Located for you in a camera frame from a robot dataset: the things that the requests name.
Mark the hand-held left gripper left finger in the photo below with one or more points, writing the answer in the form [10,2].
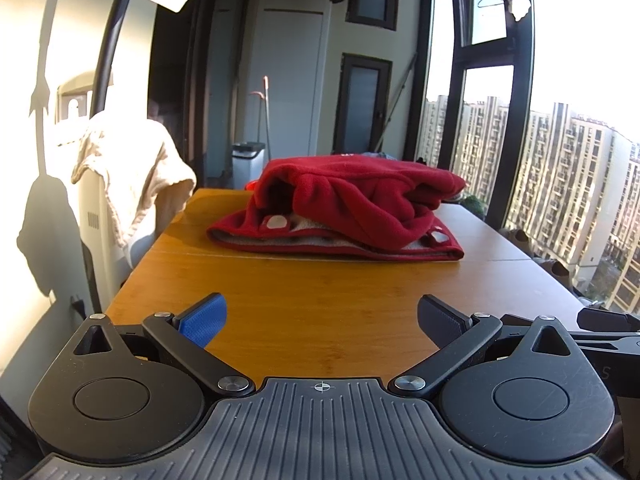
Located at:
[205,320]

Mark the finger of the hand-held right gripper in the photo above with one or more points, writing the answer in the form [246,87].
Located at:
[610,342]
[607,319]

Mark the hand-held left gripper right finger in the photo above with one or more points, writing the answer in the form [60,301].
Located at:
[440,320]

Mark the red fleece jacket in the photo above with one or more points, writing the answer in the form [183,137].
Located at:
[360,195]

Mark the beige shoe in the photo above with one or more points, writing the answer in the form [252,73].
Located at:
[559,272]
[519,240]

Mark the green shoe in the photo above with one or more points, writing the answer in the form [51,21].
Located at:
[475,203]

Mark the white chair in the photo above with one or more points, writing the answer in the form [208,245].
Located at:
[95,240]

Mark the white trash bin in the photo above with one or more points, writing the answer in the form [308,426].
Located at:
[248,164]

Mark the beige towel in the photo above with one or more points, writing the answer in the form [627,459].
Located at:
[130,175]

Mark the long thin pole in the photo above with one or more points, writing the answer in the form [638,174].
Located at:
[397,105]

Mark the black curved pole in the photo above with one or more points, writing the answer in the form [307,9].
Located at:
[112,35]

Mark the white hanging sock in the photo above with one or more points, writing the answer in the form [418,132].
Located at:
[520,6]

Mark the black window frame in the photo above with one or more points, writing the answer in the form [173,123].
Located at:
[515,110]

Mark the tall dark wall window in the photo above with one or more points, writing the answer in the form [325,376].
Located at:
[362,105]

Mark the white wall box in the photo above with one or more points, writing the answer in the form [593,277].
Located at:
[75,102]

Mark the small dark wall window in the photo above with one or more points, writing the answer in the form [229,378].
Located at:
[372,2]

